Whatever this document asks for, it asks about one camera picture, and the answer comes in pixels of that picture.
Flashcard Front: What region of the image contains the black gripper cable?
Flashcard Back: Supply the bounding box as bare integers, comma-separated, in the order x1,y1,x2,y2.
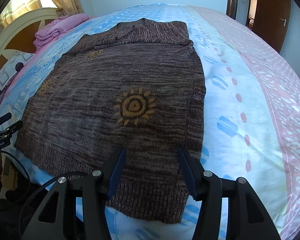
0,149,91,230

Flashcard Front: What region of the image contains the folded pink quilt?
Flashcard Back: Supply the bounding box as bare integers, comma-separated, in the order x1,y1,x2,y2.
33,14,89,50

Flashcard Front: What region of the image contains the cream wooden headboard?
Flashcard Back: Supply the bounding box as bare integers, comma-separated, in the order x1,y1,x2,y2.
0,8,58,70

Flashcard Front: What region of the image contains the white patterned pillow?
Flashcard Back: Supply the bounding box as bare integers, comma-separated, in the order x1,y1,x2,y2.
0,51,34,100

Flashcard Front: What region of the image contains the brown knit sweater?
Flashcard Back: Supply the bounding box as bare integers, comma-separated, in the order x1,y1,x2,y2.
15,18,206,224

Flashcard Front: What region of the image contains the brown wooden door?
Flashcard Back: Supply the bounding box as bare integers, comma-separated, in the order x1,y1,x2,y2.
253,0,291,53

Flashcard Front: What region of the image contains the blue patterned bed sheet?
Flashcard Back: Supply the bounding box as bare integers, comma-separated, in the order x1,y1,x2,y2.
0,4,300,239

